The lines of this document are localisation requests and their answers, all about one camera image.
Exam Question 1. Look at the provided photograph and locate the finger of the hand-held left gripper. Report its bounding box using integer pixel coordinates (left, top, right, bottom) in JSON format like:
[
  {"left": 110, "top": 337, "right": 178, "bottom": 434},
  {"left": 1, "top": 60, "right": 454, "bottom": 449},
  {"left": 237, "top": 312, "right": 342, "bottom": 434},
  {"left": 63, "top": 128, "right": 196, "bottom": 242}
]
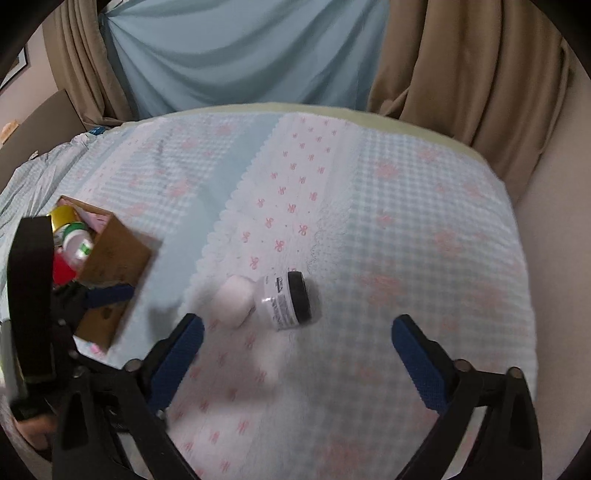
[{"left": 83, "top": 284, "right": 135, "bottom": 309}]

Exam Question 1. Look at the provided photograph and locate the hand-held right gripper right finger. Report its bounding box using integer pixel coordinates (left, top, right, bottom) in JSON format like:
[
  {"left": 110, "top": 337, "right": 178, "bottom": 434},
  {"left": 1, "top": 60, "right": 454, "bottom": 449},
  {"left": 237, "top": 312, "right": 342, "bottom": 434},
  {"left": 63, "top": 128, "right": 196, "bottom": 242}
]
[{"left": 392, "top": 315, "right": 543, "bottom": 480}]

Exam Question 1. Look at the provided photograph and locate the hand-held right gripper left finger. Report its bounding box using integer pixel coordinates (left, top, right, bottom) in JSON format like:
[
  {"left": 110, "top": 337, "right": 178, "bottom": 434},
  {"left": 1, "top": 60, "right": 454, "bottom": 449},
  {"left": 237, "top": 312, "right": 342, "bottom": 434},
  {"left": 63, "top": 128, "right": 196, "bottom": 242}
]
[{"left": 52, "top": 313, "right": 206, "bottom": 480}]

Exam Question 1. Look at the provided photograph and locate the red carton box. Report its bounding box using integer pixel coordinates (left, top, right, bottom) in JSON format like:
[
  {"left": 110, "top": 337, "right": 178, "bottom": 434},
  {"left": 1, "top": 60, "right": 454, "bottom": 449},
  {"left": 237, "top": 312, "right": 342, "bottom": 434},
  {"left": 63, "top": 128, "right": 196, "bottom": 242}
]
[{"left": 52, "top": 256, "right": 82, "bottom": 287}]

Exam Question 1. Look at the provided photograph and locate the cardboard box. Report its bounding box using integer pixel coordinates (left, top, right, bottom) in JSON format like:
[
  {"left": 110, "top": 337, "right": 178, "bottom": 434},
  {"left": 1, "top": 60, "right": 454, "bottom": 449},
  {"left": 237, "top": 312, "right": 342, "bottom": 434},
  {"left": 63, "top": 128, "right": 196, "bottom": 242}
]
[{"left": 48, "top": 195, "right": 165, "bottom": 356}]

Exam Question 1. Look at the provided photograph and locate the white bottle with green label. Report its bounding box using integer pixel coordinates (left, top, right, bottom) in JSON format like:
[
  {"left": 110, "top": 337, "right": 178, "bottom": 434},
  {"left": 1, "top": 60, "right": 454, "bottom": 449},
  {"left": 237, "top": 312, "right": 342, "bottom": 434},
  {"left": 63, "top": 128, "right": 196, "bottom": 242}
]
[{"left": 58, "top": 223, "right": 96, "bottom": 273}]

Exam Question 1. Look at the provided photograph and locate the white earbuds case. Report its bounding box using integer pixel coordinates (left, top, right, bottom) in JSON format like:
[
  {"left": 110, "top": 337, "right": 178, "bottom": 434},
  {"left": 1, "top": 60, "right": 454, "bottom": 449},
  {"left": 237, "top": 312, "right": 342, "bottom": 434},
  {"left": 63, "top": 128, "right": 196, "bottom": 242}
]
[{"left": 217, "top": 274, "right": 257, "bottom": 329}]

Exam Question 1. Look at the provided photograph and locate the white jar with black lid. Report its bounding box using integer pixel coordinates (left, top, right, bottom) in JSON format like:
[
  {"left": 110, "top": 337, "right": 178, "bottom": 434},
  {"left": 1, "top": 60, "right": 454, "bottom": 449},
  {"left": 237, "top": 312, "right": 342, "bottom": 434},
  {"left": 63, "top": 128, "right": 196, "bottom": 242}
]
[{"left": 259, "top": 271, "right": 311, "bottom": 332}]

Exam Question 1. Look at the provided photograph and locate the person's left hand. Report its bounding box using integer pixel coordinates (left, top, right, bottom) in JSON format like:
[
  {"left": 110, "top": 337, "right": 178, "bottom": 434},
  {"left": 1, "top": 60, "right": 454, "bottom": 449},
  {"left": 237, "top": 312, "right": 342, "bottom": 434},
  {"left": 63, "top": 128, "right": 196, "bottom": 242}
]
[{"left": 16, "top": 412, "right": 59, "bottom": 452}]

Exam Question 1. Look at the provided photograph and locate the light blue crumpled quilt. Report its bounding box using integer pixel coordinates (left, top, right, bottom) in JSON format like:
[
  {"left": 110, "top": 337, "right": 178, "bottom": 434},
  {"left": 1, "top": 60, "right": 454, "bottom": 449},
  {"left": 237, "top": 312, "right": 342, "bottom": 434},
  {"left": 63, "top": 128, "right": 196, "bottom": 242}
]
[{"left": 0, "top": 130, "right": 122, "bottom": 243}]

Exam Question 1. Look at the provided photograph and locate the checked floral bed sheet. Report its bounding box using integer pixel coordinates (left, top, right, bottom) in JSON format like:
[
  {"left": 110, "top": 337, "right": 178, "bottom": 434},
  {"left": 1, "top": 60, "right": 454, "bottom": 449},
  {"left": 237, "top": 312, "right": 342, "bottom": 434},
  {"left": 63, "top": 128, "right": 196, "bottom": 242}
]
[{"left": 0, "top": 111, "right": 539, "bottom": 480}]

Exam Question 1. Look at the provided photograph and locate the beige padded headboard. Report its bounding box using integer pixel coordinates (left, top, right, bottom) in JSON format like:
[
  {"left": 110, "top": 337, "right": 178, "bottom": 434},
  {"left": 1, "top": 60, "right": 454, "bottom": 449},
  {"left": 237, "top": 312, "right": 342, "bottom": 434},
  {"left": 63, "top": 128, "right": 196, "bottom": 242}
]
[{"left": 0, "top": 90, "right": 89, "bottom": 185}]

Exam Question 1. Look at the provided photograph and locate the beige curtain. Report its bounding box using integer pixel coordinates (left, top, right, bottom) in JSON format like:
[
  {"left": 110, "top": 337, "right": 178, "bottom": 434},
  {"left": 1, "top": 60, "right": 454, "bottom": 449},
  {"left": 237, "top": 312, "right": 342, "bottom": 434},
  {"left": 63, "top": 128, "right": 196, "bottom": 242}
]
[
  {"left": 367, "top": 0, "right": 581, "bottom": 182},
  {"left": 44, "top": 0, "right": 140, "bottom": 133}
]

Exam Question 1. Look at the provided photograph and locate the light blue hanging cloth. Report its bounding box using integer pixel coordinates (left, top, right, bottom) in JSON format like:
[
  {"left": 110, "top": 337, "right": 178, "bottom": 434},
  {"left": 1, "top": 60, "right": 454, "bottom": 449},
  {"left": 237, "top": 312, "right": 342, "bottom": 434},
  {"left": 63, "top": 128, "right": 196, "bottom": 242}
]
[{"left": 98, "top": 0, "right": 394, "bottom": 119}]

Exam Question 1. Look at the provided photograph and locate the framed wall poster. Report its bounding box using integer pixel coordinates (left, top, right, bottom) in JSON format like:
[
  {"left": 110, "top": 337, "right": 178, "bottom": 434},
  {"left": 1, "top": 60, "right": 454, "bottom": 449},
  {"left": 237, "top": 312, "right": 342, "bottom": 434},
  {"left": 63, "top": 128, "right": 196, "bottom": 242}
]
[{"left": 0, "top": 48, "right": 29, "bottom": 93}]

